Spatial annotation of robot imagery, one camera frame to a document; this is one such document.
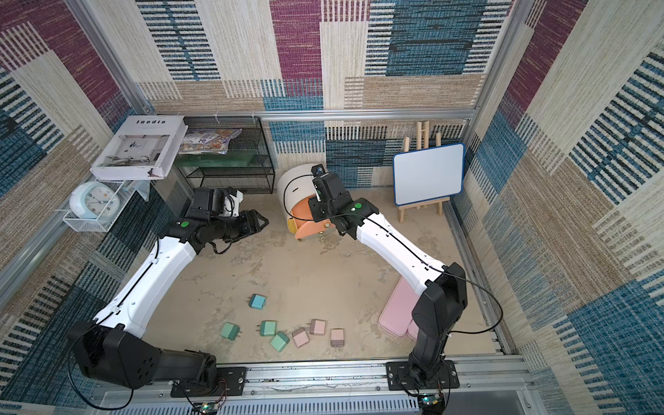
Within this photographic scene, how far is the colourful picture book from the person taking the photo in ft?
2.72

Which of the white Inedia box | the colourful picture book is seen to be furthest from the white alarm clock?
the colourful picture book

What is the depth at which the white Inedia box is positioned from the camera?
0.71 m

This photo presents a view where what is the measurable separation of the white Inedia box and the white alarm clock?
49mm

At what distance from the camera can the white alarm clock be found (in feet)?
2.07

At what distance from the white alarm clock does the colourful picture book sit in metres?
0.23
